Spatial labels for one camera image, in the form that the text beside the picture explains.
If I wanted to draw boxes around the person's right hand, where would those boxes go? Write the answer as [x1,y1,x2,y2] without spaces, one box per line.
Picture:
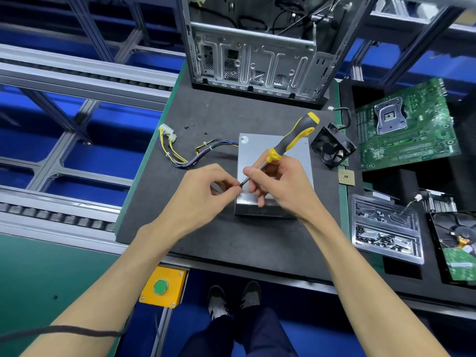
[243,154,328,224]

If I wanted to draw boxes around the person's left hand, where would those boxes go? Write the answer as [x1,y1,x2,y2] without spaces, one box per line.
[149,163,242,242]

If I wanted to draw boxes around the yellow handled screwdriver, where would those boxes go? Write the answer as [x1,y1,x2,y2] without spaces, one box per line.
[238,111,321,187]

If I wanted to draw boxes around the grey power supply cover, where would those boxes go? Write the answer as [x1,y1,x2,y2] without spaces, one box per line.
[234,132,315,219]

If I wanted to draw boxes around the person's right forearm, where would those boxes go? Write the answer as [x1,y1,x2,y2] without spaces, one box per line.
[305,208,451,357]

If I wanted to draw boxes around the person's left forearm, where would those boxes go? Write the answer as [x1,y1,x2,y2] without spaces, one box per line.
[18,223,179,357]

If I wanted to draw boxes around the person's left shoe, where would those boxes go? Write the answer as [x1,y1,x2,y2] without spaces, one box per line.
[206,285,229,320]

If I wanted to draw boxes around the person's shoe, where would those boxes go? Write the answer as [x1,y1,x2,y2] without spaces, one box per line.
[239,280,263,311]
[206,285,229,320]

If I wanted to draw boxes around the person's right shoe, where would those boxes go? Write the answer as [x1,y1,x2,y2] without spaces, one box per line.
[239,280,263,311]

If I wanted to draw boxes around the person's dark trousers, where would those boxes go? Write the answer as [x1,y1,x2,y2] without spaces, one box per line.
[177,304,298,357]

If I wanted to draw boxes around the black cooling fan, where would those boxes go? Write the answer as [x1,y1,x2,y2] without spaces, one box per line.
[309,108,358,170]

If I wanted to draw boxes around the yellow button box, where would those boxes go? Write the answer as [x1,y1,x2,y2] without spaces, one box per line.
[138,265,188,309]

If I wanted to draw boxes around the black foam work mat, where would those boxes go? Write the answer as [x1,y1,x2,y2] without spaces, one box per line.
[115,63,351,283]

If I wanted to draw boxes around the clear plastic screw tray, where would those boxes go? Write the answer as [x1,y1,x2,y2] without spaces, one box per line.
[350,193,426,266]

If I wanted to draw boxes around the black foam parts tray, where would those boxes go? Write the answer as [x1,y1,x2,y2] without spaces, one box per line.
[338,66,476,309]

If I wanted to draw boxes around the green motherboard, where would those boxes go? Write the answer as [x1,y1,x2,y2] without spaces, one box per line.
[355,78,462,172]

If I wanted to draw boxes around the silver computer tower chassis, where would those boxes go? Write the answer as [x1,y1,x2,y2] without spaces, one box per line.
[175,0,380,109]

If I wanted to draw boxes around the silver heatsink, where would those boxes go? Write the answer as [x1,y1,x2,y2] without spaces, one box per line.
[420,189,458,215]

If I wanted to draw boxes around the black hard disk drive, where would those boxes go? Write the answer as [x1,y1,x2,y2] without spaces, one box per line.
[427,210,476,286]

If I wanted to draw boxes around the aluminium conveyor frame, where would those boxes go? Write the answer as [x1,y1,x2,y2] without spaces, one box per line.
[0,0,476,253]

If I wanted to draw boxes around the thin black cable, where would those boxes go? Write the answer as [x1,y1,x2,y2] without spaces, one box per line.
[0,323,127,344]

